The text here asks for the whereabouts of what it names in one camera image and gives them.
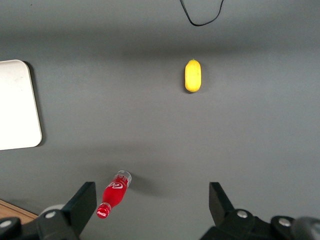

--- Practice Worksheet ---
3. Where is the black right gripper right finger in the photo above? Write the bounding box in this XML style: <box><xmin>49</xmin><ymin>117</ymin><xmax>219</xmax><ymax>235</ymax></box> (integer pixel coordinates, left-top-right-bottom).
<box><xmin>199</xmin><ymin>181</ymin><xmax>320</xmax><ymax>240</ymax></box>

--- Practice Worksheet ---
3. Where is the white rectangular tray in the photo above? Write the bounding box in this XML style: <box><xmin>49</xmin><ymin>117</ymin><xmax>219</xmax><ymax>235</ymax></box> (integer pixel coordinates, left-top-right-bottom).
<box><xmin>0</xmin><ymin>59</ymin><xmax>43</xmax><ymax>151</ymax></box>

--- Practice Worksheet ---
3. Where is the red cola bottle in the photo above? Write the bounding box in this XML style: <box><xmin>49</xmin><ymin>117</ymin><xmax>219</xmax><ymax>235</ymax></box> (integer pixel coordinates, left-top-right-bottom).
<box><xmin>96</xmin><ymin>170</ymin><xmax>133</xmax><ymax>220</ymax></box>

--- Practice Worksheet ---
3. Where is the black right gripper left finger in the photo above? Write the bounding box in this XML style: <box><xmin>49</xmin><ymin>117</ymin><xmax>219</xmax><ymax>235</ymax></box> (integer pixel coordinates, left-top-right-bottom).
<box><xmin>0</xmin><ymin>181</ymin><xmax>97</xmax><ymax>240</ymax></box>

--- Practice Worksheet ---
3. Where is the brown wooden board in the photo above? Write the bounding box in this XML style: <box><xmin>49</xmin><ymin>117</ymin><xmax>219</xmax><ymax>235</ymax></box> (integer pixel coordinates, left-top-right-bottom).
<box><xmin>0</xmin><ymin>199</ymin><xmax>36</xmax><ymax>222</ymax></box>

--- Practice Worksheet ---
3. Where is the thin black cable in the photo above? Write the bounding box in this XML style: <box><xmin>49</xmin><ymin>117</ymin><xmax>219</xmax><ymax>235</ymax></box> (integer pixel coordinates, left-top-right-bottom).
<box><xmin>179</xmin><ymin>0</ymin><xmax>225</xmax><ymax>27</ymax></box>

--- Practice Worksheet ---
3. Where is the yellow lemon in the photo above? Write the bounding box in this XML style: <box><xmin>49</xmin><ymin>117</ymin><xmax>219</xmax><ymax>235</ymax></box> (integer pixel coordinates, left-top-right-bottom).
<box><xmin>184</xmin><ymin>58</ymin><xmax>203</xmax><ymax>94</ymax></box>

